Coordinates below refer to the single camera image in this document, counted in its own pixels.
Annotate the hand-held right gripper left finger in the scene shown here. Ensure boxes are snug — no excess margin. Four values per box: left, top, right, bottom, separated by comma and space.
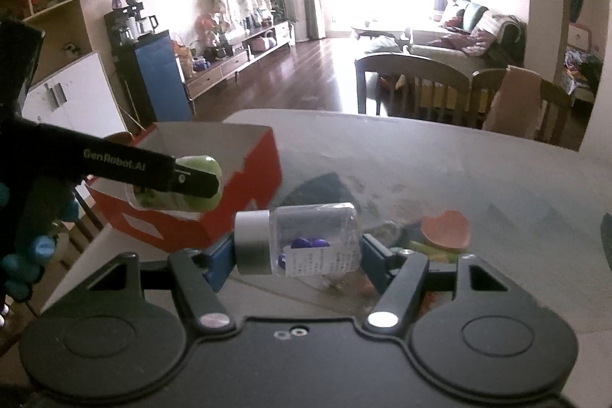
88, 236, 238, 333

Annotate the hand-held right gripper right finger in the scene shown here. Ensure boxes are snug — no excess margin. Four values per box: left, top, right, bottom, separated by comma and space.
361, 233, 510, 333

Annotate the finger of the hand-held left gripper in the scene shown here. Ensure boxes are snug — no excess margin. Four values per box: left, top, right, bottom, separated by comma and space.
167, 156, 223, 199

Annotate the clear jar with green lid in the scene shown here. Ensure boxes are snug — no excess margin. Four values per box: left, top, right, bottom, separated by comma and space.
125, 154, 223, 213

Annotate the red cardboard box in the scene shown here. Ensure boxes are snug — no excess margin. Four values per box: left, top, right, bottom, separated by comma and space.
86, 121, 283, 253

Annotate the clear jar with silver lid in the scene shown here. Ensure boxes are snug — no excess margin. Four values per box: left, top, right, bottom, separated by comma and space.
234, 202, 361, 279

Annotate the green bar-shaped item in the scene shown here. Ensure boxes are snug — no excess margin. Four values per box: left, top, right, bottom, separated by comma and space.
406, 241, 461, 264

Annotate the red heart-shaped toy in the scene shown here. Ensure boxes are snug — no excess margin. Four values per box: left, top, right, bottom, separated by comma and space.
421, 210, 472, 252

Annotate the wooden chair beside table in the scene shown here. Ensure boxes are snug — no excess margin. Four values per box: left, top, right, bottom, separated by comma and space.
0, 193, 105, 342

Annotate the black and blue water dispenser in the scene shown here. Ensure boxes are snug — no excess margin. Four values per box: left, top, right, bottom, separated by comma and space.
104, 7, 193, 136

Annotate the wooden TV cabinet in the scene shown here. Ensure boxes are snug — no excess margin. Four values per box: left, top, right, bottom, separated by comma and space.
184, 20, 297, 100

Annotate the glass kettle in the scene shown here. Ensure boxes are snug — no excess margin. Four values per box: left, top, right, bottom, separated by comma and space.
136, 13, 161, 38

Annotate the red flower arrangement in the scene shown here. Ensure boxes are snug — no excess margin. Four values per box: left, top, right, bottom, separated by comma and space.
195, 12, 225, 50

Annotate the dark wooden dining chair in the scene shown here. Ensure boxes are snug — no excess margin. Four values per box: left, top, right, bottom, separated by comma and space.
355, 53, 472, 119

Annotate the pink cloth on chair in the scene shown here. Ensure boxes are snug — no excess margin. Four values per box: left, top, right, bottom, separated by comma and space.
483, 66, 544, 138

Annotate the light sofa with cushions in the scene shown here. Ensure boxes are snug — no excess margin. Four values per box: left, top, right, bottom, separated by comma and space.
411, 0, 527, 74

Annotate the oval coffee table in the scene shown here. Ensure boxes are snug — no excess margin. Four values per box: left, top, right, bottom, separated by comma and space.
351, 21, 414, 51

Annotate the brown wooden dining chair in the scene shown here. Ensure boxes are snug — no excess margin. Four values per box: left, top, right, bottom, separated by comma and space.
471, 66, 572, 146

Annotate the white cabinet with handles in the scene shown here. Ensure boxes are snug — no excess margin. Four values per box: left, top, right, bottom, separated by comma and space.
21, 52, 127, 141

